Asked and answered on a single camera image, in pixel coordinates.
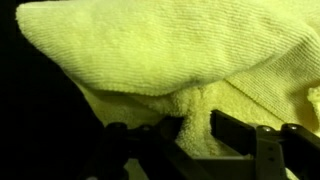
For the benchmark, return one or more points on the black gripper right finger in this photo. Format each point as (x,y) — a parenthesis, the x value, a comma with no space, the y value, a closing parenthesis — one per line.
(239,136)

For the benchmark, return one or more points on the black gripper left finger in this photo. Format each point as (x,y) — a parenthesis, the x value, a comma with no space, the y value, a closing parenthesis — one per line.
(168,128)

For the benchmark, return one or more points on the yellow towel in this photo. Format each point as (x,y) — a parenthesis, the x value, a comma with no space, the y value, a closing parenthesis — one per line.
(138,61)

